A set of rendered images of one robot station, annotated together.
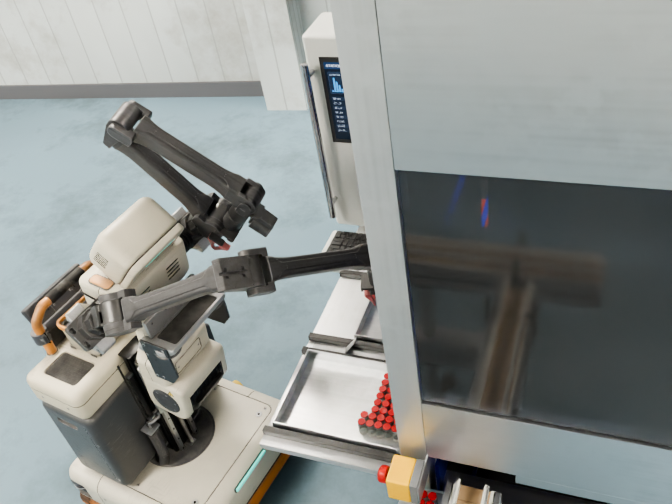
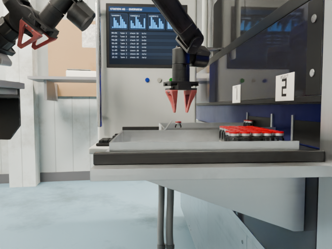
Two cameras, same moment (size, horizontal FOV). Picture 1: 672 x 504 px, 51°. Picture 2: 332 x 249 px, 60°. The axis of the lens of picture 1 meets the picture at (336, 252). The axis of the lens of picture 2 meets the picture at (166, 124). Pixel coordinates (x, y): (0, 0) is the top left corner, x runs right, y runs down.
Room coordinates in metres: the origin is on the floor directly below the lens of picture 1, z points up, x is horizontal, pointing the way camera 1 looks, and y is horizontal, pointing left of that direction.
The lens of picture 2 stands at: (0.69, 0.42, 0.98)
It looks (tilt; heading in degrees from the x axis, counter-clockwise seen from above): 4 degrees down; 329
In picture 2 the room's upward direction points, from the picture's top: straight up
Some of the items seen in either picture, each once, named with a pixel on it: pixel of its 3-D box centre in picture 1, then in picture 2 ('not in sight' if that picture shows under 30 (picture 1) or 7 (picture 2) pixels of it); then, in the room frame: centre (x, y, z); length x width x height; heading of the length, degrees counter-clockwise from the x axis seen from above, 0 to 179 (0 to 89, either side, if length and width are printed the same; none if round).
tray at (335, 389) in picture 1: (349, 399); (194, 142); (1.21, 0.04, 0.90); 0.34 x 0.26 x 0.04; 63
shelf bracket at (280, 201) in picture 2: not in sight; (218, 198); (1.12, 0.05, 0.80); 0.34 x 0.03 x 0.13; 63
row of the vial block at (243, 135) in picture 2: (379, 403); (232, 139); (1.17, -0.04, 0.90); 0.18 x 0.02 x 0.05; 153
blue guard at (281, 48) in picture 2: not in sight; (206, 84); (1.86, -0.52, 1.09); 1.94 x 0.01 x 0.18; 153
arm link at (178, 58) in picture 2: not in sight; (182, 57); (1.48, -0.11, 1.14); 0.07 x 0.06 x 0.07; 93
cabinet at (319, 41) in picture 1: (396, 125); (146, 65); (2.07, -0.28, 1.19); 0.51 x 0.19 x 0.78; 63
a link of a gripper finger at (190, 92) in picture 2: not in sight; (183, 98); (1.48, -0.11, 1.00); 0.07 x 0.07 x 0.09; 78
